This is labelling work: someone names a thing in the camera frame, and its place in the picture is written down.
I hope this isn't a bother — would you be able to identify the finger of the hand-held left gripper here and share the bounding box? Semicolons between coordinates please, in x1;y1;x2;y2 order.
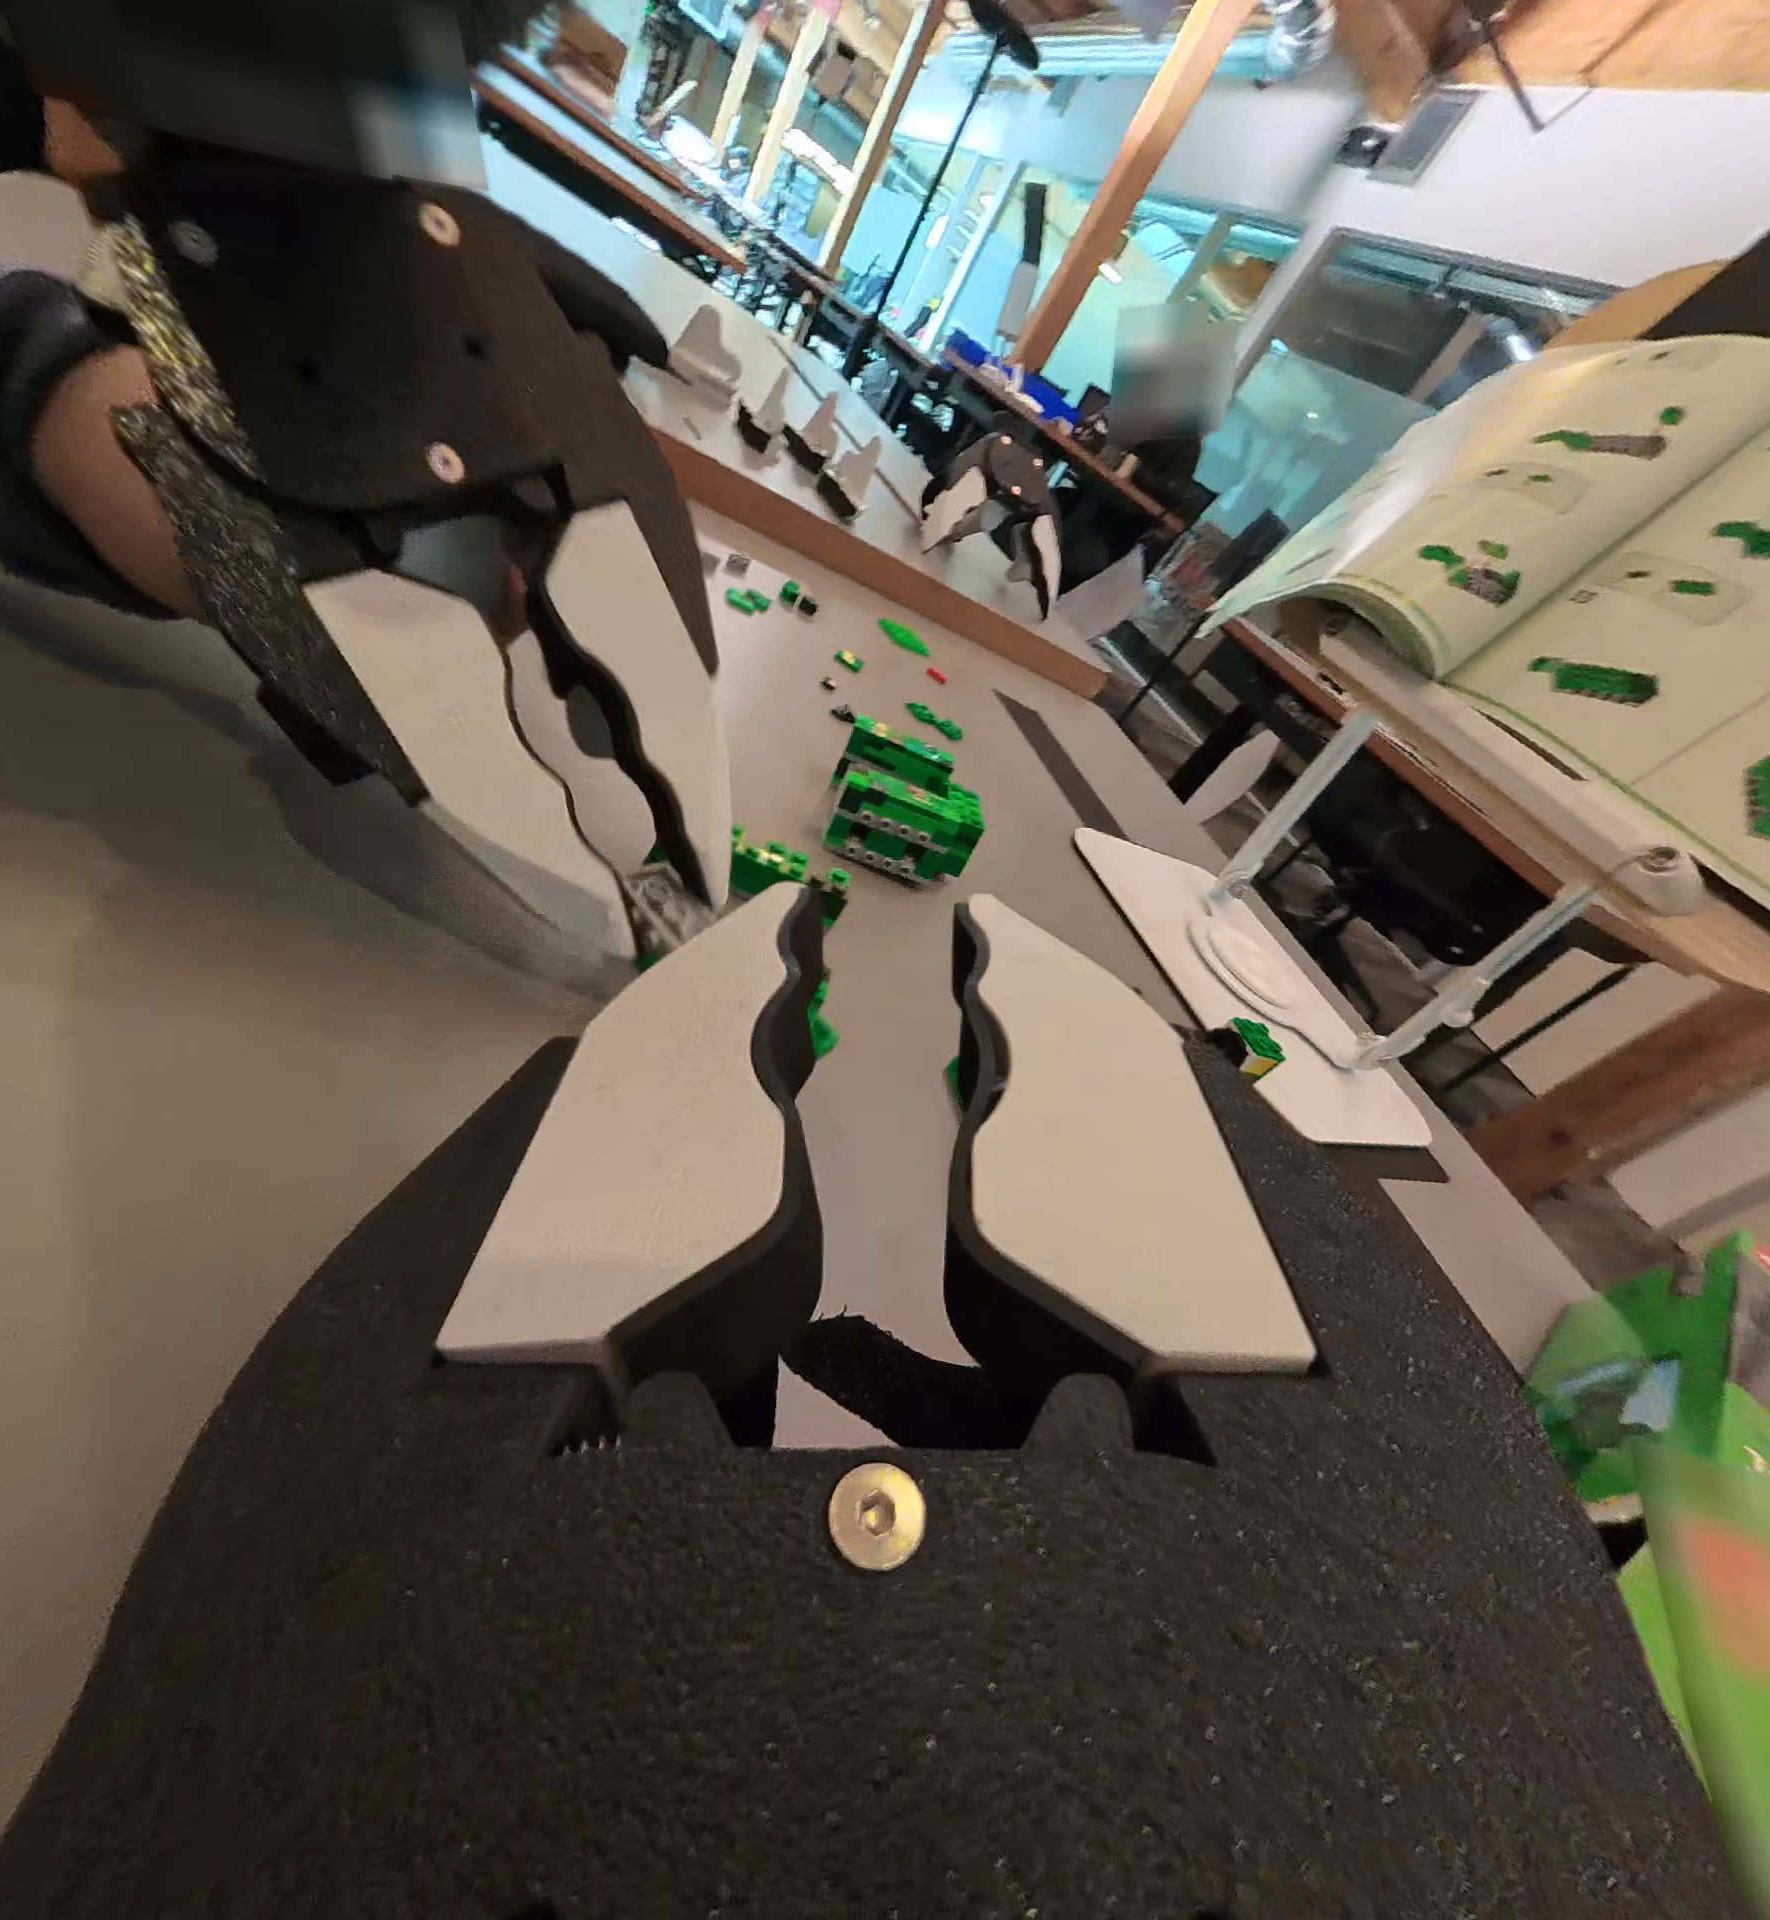
527;500;737;912
308;563;655;908

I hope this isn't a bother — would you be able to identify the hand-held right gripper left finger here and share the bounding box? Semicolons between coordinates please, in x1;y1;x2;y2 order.
433;883;830;1397

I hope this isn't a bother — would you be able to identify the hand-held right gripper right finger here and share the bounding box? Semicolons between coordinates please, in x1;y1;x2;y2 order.
948;892;1321;1381

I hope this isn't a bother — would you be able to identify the small green grey brick piece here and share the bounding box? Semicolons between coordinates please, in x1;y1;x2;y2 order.
622;863;711;961

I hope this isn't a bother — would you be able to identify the grey desk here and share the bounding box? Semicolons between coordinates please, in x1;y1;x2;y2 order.
0;171;1595;1892

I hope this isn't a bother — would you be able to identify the person's left hand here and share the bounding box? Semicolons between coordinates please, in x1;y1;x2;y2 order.
36;360;220;618

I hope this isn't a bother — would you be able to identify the wood-edged grey table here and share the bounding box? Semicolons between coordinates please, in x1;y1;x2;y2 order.
629;286;1110;699

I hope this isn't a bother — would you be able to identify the green studded brick strip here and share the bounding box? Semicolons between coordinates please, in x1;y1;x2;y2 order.
729;826;854;924

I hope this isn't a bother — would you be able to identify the white book stand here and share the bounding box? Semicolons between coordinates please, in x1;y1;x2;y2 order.
1076;705;1712;1153

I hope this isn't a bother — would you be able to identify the large green brick assembly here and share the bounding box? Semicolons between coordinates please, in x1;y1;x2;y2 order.
825;713;987;888

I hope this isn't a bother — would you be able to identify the idle black white gripper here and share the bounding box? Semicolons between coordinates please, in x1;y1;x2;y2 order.
919;425;1070;620

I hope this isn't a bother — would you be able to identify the wooden beam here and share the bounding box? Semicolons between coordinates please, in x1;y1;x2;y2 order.
1006;0;1263;369

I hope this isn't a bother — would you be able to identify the black tripod stand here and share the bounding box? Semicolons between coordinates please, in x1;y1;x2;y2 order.
839;0;1045;376

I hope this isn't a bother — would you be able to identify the glass partition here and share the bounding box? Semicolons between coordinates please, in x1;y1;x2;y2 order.
1215;225;1629;503

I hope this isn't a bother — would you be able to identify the green cardboard box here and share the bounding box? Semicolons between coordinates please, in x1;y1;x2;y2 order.
1520;1229;1770;1920

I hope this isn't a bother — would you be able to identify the open building instruction booklet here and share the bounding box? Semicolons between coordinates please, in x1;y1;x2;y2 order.
1198;332;1770;961

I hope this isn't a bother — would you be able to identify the wall vent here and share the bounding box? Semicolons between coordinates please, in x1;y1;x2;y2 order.
1368;87;1478;186

